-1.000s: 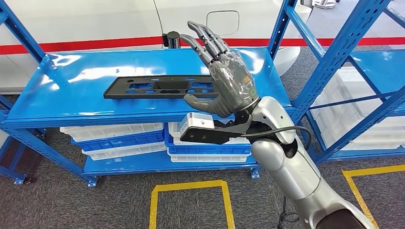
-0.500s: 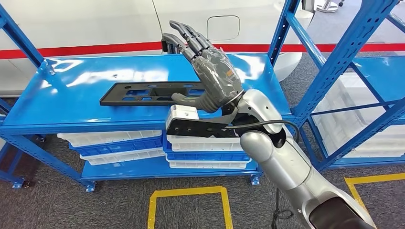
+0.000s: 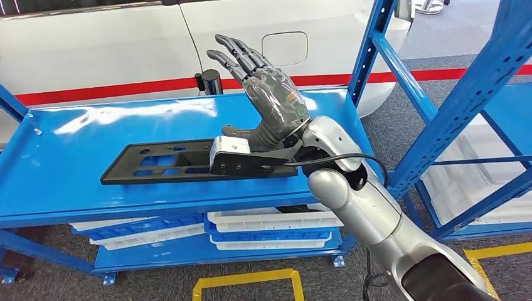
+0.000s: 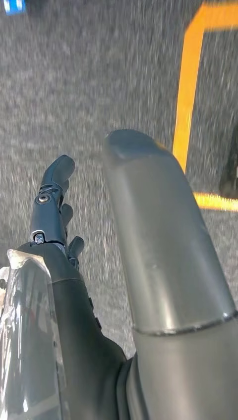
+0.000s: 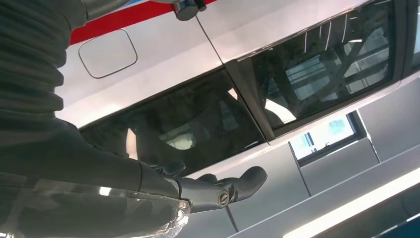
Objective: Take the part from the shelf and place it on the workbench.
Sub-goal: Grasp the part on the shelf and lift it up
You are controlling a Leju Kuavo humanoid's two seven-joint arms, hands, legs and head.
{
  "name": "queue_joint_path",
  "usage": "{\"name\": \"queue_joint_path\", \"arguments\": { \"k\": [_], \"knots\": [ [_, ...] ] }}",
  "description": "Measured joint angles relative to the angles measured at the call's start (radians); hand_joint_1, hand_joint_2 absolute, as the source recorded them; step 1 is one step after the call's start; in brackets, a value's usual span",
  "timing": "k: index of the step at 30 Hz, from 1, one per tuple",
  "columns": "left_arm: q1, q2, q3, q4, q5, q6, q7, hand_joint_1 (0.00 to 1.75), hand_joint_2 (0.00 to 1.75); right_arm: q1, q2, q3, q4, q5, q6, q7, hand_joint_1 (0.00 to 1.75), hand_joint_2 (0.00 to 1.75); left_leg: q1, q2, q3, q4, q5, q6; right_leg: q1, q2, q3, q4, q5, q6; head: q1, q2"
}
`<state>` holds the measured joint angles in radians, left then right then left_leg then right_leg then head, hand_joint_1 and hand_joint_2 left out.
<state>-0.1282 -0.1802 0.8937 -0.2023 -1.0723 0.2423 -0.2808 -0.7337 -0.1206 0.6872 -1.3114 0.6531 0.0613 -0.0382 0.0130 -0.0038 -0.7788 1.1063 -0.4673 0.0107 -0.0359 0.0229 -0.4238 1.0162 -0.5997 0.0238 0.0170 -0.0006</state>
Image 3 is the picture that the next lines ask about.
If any white car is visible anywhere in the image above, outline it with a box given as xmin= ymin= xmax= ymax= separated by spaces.
xmin=0 ymin=0 xmax=417 ymax=146

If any chrome chair base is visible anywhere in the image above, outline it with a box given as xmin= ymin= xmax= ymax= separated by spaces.
xmin=415 ymin=0 xmax=450 ymax=16

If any yellow floor tape square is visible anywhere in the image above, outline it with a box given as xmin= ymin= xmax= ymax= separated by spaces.
xmin=191 ymin=268 xmax=305 ymax=301

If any blue steel shelf rack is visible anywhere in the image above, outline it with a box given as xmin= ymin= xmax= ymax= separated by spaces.
xmin=0 ymin=0 xmax=532 ymax=287
xmin=398 ymin=81 xmax=532 ymax=244

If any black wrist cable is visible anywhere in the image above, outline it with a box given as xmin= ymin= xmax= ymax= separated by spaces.
xmin=265 ymin=152 xmax=390 ymax=190

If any blue plastic crate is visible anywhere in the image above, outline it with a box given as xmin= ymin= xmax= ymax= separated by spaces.
xmin=71 ymin=213 xmax=205 ymax=242
xmin=203 ymin=216 xmax=343 ymax=243

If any black hanging cable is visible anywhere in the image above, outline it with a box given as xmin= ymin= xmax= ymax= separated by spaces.
xmin=361 ymin=248 xmax=390 ymax=301

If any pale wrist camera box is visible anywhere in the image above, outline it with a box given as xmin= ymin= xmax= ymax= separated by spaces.
xmin=209 ymin=135 xmax=252 ymax=166

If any black stanchion post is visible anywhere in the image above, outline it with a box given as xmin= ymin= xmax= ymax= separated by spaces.
xmin=195 ymin=68 xmax=224 ymax=97

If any red barrier belt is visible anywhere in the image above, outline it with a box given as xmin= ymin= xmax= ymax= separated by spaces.
xmin=221 ymin=64 xmax=532 ymax=90
xmin=14 ymin=77 xmax=200 ymax=107

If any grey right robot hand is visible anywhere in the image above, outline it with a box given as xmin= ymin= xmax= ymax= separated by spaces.
xmin=206 ymin=34 xmax=311 ymax=152

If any black plastic panel part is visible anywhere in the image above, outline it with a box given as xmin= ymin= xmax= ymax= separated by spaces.
xmin=100 ymin=138 xmax=299 ymax=186

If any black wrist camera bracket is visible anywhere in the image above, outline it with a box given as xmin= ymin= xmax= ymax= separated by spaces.
xmin=209 ymin=143 xmax=304 ymax=178

